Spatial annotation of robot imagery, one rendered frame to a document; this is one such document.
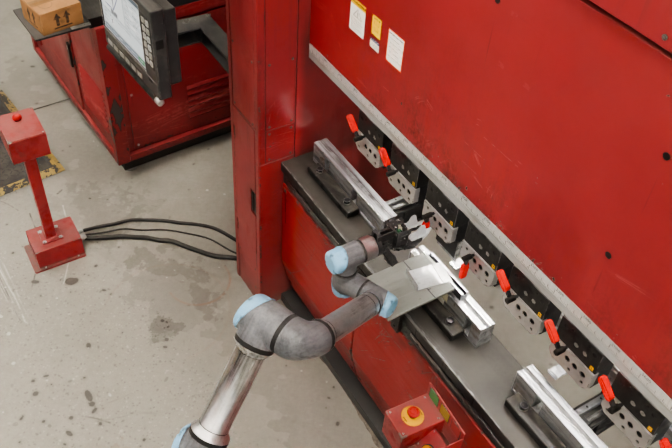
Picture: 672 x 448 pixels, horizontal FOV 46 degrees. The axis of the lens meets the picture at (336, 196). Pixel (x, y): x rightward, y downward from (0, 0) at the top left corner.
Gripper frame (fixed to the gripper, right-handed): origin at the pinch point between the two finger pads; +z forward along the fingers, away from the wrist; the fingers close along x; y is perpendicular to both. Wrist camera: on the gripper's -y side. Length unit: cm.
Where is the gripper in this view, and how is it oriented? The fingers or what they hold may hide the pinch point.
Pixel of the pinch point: (424, 228)
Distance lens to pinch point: 252.0
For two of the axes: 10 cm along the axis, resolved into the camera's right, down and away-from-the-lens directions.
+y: 0.6, -7.3, -6.9
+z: 8.5, -3.2, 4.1
